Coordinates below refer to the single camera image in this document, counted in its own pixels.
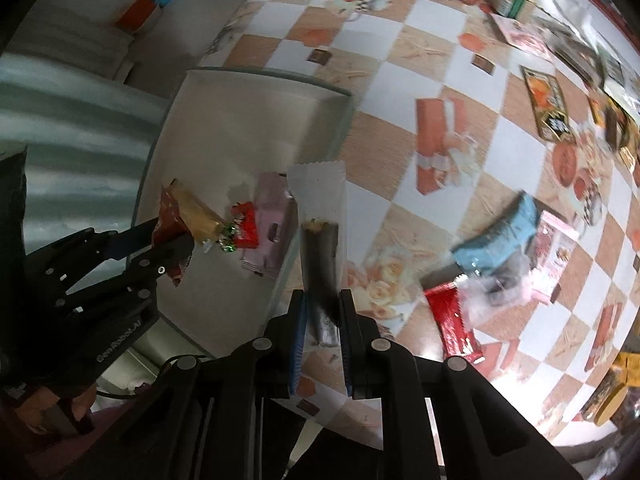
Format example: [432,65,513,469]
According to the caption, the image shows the dark roll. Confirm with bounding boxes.
[287,159,347,348]

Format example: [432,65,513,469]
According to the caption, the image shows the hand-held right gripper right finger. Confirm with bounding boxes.
[339,289,576,480]

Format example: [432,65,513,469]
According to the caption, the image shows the long pink snack packet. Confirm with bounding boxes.
[241,172,298,278]

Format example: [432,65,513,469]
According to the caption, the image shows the pink and white snack packet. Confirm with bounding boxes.
[520,210,581,306]

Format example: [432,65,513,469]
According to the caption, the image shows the pale pink flat packet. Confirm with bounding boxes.
[490,12,556,58]

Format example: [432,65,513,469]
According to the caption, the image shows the orange and white box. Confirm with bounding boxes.
[114,0,162,35]

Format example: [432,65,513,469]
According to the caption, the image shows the red candy packet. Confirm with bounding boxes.
[230,202,261,250]

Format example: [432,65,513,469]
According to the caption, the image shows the brown packet with orange print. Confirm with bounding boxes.
[520,66,576,143]

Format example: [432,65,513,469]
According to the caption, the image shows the dark and yellow small packets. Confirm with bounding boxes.
[590,95,640,171]

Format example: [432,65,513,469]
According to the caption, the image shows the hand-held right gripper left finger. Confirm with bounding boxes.
[115,290,308,480]

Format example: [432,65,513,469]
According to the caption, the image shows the light blue snack packet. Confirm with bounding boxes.
[450,195,541,273]

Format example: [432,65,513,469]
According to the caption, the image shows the red brown dotted packet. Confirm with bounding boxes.
[152,187,193,287]

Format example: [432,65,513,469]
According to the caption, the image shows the person's left hand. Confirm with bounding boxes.
[15,382,98,436]

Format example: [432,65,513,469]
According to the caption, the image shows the grey striped cloth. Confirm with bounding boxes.
[0,55,171,246]

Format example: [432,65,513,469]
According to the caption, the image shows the beige shallow tray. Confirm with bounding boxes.
[131,67,355,358]

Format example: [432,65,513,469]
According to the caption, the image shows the red snack packet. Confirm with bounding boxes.
[424,282,487,365]

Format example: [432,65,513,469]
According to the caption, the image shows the green candy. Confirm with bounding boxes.
[215,225,240,255]

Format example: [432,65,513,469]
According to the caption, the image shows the orange yellow snack packet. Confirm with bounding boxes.
[167,180,223,247]

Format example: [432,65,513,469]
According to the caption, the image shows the jar with gold lid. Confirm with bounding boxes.
[580,355,633,427]

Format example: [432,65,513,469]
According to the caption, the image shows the dark clear packet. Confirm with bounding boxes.
[537,10,631,96]

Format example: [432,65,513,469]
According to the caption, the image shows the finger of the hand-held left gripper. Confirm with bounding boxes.
[57,234,197,321]
[27,217,163,301]

